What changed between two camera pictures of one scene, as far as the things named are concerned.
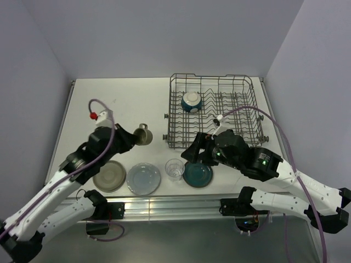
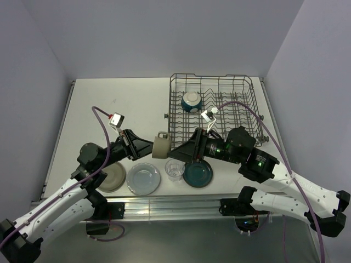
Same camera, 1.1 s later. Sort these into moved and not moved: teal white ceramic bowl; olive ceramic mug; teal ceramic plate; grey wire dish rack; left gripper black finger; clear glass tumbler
Moved: left gripper black finger; olive ceramic mug
Not moved: grey wire dish rack; teal ceramic plate; teal white ceramic bowl; clear glass tumbler
